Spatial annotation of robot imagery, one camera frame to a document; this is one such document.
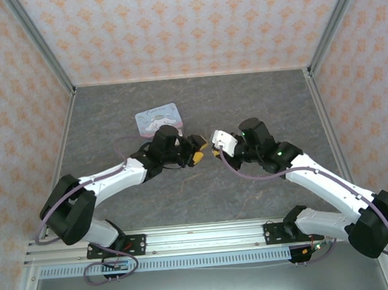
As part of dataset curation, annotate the pastel cartoon print square case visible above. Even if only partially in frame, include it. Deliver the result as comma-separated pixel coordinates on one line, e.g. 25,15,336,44
133,102,186,139

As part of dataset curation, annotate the white slotted cable duct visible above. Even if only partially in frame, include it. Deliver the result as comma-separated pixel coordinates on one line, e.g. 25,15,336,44
38,247,293,281

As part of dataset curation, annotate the small circuit board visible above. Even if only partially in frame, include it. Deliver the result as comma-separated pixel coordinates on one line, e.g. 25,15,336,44
301,241,328,257
102,259,131,274

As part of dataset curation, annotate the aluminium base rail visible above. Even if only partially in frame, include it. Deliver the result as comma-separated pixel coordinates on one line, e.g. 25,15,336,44
23,212,344,267

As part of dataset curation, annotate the aluminium frame post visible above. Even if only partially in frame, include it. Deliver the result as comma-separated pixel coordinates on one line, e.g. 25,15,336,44
3,0,78,100
302,0,375,76

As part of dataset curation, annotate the aluminium table edge rail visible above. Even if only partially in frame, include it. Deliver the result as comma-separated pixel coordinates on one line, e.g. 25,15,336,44
304,67,361,190
28,92,88,239

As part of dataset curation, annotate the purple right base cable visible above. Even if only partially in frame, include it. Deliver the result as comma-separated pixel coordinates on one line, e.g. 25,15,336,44
288,237,340,267

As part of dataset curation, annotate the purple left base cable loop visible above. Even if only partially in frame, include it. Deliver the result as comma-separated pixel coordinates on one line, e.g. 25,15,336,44
81,242,141,287

